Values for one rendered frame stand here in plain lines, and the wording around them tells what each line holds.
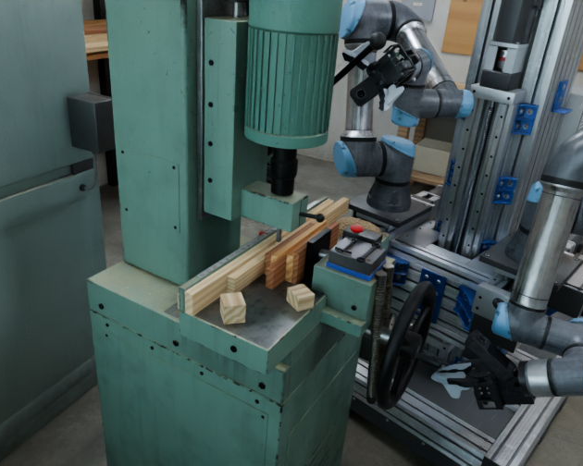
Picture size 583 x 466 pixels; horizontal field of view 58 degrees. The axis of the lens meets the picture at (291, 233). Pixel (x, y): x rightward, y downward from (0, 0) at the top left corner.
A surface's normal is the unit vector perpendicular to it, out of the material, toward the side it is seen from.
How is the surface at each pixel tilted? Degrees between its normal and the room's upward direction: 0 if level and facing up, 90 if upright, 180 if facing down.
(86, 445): 0
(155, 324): 90
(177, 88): 90
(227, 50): 90
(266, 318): 0
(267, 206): 90
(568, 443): 1
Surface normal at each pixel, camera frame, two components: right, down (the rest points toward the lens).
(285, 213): -0.51, 0.35
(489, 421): 0.07, -0.89
